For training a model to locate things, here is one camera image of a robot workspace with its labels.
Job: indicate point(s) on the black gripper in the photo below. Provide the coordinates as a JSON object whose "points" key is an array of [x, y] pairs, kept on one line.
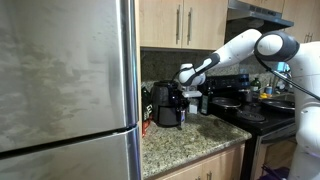
{"points": [[181, 96]]}

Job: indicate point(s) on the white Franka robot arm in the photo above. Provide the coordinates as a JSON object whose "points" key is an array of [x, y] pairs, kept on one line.
{"points": [[233, 50]]}

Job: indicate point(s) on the white plastic wrapper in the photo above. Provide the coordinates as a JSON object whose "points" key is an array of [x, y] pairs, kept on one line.
{"points": [[193, 107]]}

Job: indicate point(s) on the black air fryer body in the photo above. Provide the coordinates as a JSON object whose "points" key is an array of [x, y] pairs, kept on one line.
{"points": [[161, 93]]}

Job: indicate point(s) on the dark glass bottle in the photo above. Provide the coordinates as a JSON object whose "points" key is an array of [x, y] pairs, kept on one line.
{"points": [[204, 105]]}

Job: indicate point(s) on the red black protein powder bag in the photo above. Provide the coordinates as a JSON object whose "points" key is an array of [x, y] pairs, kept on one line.
{"points": [[146, 110]]}

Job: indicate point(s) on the small dark cooking pot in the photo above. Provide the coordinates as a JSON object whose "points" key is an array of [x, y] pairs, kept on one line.
{"points": [[226, 102]]}

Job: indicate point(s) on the black stove burner coil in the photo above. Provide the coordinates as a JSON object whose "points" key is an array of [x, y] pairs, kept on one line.
{"points": [[251, 116]]}

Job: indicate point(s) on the green glass bottle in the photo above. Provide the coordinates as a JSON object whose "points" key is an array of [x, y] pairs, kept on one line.
{"points": [[255, 85]]}

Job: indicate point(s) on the light wood cabinet door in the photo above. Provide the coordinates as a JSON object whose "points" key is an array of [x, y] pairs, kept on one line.
{"points": [[208, 23], [158, 23]]}

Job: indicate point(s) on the light wood base cabinet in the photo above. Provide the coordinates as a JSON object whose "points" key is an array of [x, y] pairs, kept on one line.
{"points": [[213, 166]]}

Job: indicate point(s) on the black electric stove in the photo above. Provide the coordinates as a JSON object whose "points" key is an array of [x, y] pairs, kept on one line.
{"points": [[266, 123]]}

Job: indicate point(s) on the chrome sink faucet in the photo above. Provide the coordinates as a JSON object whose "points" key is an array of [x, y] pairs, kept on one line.
{"points": [[276, 81]]}

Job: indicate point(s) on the wide dark frying pan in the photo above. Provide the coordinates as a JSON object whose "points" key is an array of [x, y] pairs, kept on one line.
{"points": [[278, 105]]}

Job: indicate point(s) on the stainless range hood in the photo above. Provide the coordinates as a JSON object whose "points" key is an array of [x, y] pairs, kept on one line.
{"points": [[256, 15]]}

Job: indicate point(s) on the stainless refrigerator door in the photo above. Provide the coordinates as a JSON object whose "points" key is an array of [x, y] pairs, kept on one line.
{"points": [[66, 66]]}

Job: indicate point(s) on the purple fabric item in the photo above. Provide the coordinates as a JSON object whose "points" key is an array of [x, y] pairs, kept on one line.
{"points": [[275, 173]]}

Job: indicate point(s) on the stainless freezer drawer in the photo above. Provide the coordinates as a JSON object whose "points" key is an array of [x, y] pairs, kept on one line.
{"points": [[66, 163]]}

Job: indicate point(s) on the light wood corner cabinet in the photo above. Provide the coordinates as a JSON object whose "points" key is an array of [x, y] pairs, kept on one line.
{"points": [[303, 16]]}

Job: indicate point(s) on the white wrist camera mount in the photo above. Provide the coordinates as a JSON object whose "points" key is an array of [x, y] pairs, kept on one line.
{"points": [[192, 94]]}

